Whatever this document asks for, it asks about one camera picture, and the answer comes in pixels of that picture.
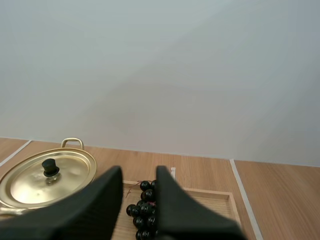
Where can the bunch of dark toy grapes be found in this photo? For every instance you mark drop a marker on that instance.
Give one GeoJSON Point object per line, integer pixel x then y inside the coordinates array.
{"type": "Point", "coordinates": [143, 210]}

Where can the gold lid with black knob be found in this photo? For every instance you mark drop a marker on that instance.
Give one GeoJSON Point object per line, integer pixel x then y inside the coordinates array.
{"type": "Point", "coordinates": [47, 178]}

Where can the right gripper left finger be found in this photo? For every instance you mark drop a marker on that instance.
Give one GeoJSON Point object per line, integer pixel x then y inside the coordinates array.
{"type": "Point", "coordinates": [82, 212]}

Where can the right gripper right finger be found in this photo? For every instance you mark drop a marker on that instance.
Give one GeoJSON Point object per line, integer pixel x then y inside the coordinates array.
{"type": "Point", "coordinates": [185, 212]}

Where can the shallow wooden tray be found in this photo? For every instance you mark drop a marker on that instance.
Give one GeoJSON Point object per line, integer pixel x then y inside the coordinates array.
{"type": "Point", "coordinates": [212, 202]}

